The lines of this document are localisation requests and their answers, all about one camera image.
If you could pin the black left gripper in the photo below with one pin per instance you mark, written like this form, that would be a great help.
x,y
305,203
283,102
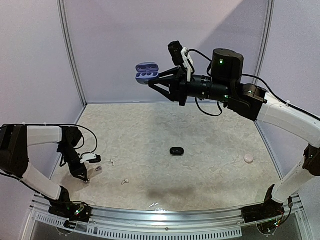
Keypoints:
x,y
84,169

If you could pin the aluminium corner post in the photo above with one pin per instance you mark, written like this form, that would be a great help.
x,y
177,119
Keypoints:
x,y
61,4
265,36

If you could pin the aluminium front rail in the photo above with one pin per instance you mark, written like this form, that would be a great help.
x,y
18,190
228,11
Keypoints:
x,y
293,220

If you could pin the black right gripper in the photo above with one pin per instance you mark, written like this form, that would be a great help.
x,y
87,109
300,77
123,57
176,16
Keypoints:
x,y
182,86

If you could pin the perforated white front panel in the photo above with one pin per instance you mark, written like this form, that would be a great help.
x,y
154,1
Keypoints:
x,y
53,228

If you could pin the aluminium right corner post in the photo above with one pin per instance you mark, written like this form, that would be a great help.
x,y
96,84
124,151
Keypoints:
x,y
265,36

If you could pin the aluminium left corner post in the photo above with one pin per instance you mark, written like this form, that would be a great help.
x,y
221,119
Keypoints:
x,y
61,4

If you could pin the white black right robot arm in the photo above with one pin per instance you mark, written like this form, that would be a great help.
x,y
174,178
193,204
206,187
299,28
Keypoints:
x,y
250,101

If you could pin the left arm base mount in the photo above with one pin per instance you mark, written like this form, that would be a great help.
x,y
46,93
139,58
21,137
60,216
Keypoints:
x,y
73,211

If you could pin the white stem earbud lower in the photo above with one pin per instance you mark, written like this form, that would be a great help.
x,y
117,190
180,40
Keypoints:
x,y
125,181

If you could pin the pink round charging case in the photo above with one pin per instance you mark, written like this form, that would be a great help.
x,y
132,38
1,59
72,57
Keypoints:
x,y
248,158

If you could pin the blue-grey oval charging case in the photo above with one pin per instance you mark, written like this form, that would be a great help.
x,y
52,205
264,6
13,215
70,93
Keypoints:
x,y
146,71

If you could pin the black earbud charging case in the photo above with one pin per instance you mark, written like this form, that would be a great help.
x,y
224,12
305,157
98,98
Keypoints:
x,y
176,151

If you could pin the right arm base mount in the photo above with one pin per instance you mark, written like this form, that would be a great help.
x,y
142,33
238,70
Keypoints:
x,y
266,210

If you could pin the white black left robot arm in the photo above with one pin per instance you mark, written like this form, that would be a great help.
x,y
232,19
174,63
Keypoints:
x,y
16,139

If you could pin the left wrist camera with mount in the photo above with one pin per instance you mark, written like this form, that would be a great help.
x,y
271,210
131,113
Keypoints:
x,y
92,158

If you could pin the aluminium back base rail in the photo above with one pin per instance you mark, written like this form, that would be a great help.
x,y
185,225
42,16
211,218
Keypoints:
x,y
128,102

